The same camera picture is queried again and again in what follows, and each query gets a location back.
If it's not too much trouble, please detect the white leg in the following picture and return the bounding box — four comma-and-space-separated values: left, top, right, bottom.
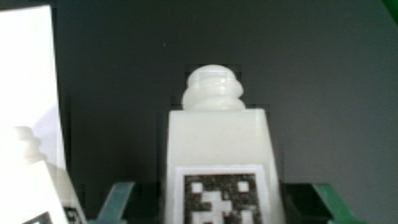
164, 65, 286, 224
0, 5, 87, 224

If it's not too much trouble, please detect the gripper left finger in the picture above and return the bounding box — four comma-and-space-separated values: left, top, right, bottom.
94, 182, 135, 224

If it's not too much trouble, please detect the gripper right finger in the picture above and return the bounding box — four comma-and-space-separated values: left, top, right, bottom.
313, 184, 363, 224

